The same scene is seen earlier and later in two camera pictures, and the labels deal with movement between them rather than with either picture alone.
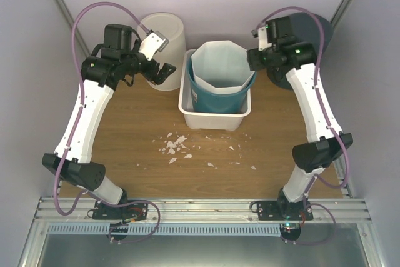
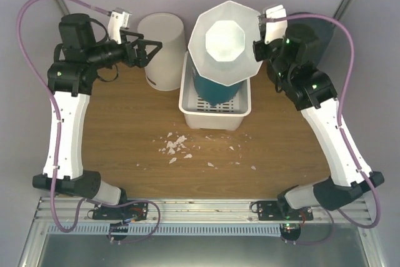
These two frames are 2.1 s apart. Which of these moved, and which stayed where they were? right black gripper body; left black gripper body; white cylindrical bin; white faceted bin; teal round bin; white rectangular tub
Moved: teal round bin; left black gripper body; white faceted bin
Stayed: white cylindrical bin; white rectangular tub; right black gripper body
